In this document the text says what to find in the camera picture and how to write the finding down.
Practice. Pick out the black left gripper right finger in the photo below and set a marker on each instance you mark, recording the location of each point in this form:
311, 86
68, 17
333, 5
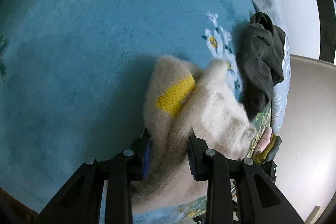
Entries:
238, 191

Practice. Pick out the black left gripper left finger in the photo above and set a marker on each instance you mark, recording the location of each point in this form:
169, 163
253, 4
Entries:
100, 191

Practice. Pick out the beige fuzzy knit sweater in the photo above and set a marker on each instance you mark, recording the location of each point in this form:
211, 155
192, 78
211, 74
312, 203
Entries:
182, 99

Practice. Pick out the olive yellow folded garment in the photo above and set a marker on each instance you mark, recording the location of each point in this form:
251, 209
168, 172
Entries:
260, 157

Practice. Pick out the grey folded garment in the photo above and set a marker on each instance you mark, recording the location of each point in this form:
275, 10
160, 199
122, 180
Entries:
272, 153

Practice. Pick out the pink folded garment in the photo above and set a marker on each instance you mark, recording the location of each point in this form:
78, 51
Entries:
264, 140

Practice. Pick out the dark grey crumpled garment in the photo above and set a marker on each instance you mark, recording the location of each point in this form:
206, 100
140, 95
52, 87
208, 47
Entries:
260, 62

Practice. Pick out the green floral bed blanket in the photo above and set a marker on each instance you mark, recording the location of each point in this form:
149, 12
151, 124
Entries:
77, 75

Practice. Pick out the white black sliding wardrobe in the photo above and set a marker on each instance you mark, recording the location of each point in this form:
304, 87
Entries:
311, 28

